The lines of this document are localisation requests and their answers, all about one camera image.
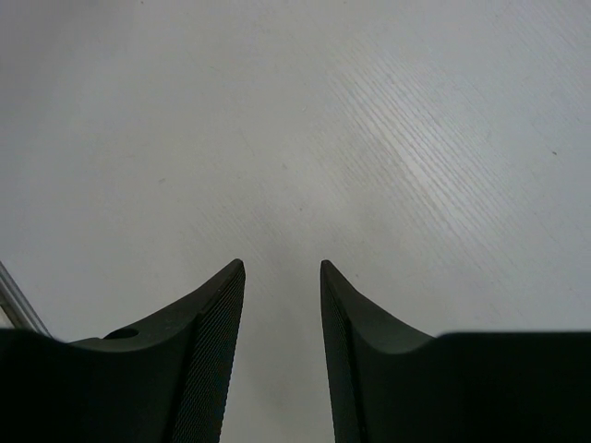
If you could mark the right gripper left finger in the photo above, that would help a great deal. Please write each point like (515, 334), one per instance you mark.
(164, 378)

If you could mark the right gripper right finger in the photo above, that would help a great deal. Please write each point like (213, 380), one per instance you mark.
(390, 382)

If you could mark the aluminium frame rail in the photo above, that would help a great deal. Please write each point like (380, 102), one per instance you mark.
(16, 306)

